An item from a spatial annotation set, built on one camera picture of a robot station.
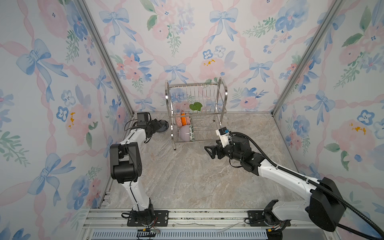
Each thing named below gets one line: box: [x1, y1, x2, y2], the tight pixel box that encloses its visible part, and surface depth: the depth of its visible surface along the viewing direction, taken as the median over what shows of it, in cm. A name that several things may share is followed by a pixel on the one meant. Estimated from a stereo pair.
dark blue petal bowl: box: [156, 119, 169, 133], surface depth 109 cm
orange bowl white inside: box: [180, 112, 187, 126], surface depth 100 cm
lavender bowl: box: [179, 125, 190, 142], surface depth 94 cm
